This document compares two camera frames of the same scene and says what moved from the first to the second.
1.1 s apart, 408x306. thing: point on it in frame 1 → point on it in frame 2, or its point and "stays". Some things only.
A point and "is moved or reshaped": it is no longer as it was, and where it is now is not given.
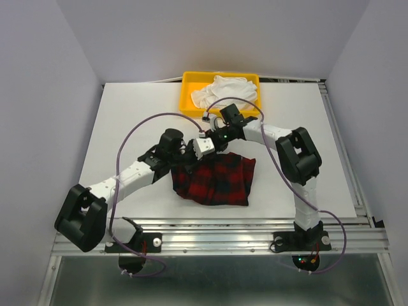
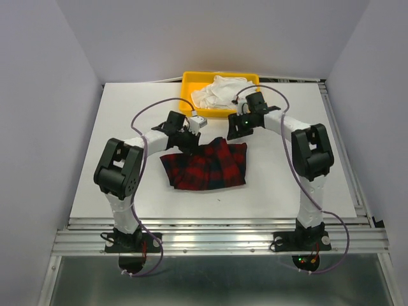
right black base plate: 301,241 stays
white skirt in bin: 225,90 stays
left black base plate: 142,242 stays
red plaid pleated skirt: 221,179 is moved or reshaped
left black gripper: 189,145 → 194,140
